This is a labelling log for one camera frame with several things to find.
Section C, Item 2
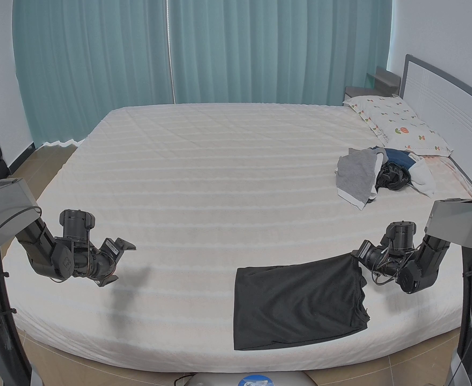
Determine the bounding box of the blue-green curtain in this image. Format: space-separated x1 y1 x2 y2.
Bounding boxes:
13 0 174 146
167 0 393 105

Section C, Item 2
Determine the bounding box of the white garment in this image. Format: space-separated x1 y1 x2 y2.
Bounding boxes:
409 155 437 198

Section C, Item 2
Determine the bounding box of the black T-shirt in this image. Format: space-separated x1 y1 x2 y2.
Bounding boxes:
233 252 371 351

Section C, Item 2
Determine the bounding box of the bed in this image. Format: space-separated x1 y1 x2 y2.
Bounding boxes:
3 54 472 373

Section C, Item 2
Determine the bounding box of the white printed pillow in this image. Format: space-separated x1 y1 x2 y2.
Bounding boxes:
342 94 454 157

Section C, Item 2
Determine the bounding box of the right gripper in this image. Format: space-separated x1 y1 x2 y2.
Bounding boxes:
356 239 386 273

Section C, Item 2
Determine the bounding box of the grey garment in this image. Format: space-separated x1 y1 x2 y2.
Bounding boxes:
335 148 387 210

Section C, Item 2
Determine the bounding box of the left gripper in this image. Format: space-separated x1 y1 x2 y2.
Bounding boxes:
87 237 137 288

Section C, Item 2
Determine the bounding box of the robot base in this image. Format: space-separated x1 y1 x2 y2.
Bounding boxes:
182 372 313 386

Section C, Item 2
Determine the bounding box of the dark blue garment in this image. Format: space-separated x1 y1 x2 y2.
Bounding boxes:
374 146 415 172

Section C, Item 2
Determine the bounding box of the grey bedside table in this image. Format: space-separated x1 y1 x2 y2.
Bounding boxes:
344 66 401 99

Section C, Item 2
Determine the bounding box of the black shiny garment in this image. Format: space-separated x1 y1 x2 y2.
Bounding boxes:
376 162 413 191

